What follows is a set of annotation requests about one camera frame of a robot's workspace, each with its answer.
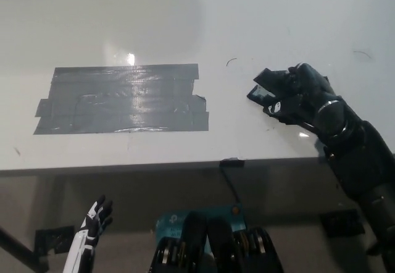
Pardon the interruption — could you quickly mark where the large grey tape patch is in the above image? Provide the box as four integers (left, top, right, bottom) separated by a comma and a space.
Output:
33, 63, 210, 135

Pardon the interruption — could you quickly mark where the black cable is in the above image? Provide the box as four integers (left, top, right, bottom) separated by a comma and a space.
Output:
220, 165, 241, 204

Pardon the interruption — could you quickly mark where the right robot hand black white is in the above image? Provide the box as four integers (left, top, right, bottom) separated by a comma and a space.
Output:
262, 62, 344, 129

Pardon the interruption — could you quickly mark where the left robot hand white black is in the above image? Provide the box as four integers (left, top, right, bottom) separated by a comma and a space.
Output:
63, 195, 114, 273

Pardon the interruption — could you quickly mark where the black cable clip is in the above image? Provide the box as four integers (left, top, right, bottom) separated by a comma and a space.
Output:
219, 157, 246, 167

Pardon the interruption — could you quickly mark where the black table leg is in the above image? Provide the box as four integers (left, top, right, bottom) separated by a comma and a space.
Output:
0, 225, 50, 273

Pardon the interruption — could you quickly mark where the robot torso black teal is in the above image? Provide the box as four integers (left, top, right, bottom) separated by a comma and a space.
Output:
149, 203, 284, 273

